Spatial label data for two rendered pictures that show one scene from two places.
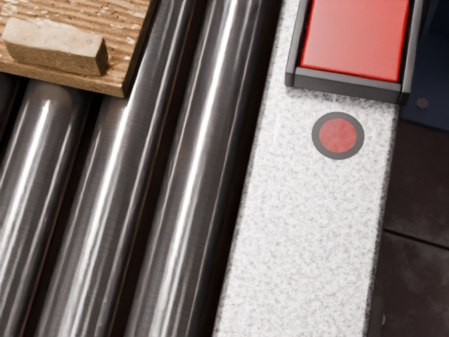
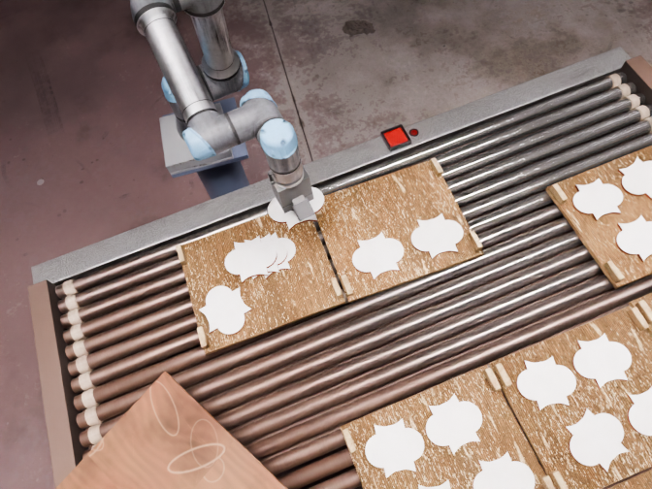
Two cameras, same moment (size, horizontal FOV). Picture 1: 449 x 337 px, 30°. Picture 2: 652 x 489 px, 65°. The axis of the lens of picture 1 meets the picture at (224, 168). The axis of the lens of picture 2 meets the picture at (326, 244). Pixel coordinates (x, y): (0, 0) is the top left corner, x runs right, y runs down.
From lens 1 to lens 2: 1.51 m
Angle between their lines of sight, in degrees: 41
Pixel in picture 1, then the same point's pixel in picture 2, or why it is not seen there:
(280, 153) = (423, 138)
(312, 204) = (428, 129)
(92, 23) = (426, 170)
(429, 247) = not seen: hidden behind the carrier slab
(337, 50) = (401, 137)
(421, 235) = not seen: hidden behind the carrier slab
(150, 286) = (458, 140)
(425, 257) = not seen: hidden behind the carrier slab
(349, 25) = (395, 138)
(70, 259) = (463, 151)
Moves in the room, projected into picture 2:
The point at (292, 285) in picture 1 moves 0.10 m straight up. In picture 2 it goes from (441, 124) to (445, 104)
